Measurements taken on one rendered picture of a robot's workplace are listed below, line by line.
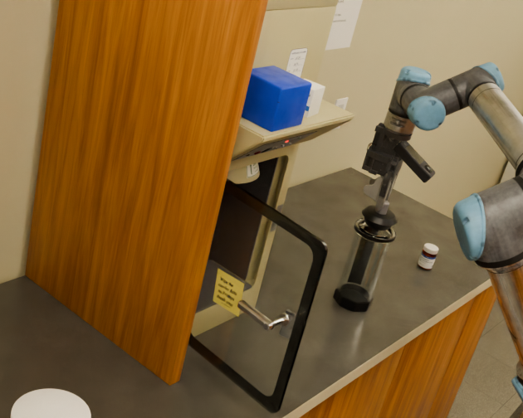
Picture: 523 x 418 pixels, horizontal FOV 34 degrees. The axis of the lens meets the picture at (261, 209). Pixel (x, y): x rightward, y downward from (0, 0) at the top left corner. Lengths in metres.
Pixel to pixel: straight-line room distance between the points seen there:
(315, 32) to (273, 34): 0.15
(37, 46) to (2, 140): 0.21
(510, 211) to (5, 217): 1.10
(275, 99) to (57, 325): 0.72
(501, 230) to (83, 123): 0.86
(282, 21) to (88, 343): 0.80
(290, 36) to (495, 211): 0.53
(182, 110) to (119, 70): 0.18
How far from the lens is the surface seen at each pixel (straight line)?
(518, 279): 1.71
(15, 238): 2.07
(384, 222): 2.14
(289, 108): 1.64
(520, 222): 1.65
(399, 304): 2.35
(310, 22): 1.80
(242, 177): 1.86
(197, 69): 1.57
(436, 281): 2.54
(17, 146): 1.95
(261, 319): 1.62
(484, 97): 1.91
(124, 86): 1.71
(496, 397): 3.92
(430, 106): 1.92
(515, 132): 1.80
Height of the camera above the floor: 2.08
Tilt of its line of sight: 26 degrees down
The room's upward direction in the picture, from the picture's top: 14 degrees clockwise
